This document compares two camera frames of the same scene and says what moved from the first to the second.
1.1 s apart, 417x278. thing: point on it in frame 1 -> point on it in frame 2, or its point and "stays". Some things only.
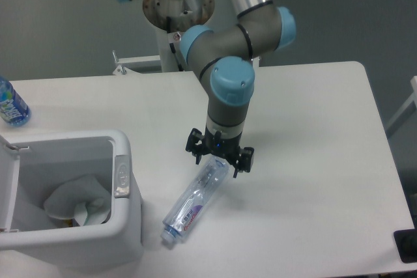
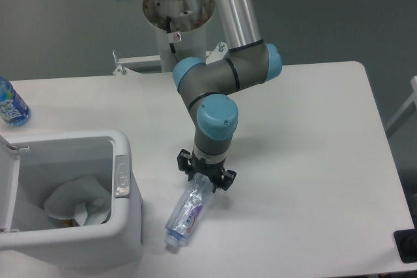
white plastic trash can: x=32 y=163 stays
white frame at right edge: x=405 y=112 stays
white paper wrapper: x=85 y=200 stays
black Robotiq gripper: x=227 y=147 -> x=219 y=178
